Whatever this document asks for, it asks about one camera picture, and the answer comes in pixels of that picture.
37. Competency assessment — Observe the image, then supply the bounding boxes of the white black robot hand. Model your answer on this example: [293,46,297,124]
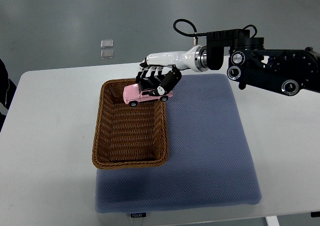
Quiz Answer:
[135,45,209,96]

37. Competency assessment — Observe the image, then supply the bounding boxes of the pink toy car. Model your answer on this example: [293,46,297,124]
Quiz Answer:
[122,83,173,107]

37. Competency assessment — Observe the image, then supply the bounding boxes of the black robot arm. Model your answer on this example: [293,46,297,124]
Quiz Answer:
[203,28,320,96]

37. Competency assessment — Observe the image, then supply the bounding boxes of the brown wicker basket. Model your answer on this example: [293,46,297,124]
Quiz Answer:
[92,79,169,170]

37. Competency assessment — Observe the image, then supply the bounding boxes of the upper floor metal plate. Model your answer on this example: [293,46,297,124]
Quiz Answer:
[100,39,114,49]

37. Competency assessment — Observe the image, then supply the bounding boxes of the blue grey foam mat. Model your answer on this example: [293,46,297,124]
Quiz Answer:
[96,74,262,213]

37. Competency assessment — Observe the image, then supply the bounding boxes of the dark object at left edge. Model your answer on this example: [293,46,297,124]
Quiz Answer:
[0,58,18,133]

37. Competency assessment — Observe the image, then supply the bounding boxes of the white table leg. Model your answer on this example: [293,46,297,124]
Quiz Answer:
[265,216,280,226]

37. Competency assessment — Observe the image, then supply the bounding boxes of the black cable loop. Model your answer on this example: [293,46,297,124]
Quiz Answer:
[172,18,208,44]

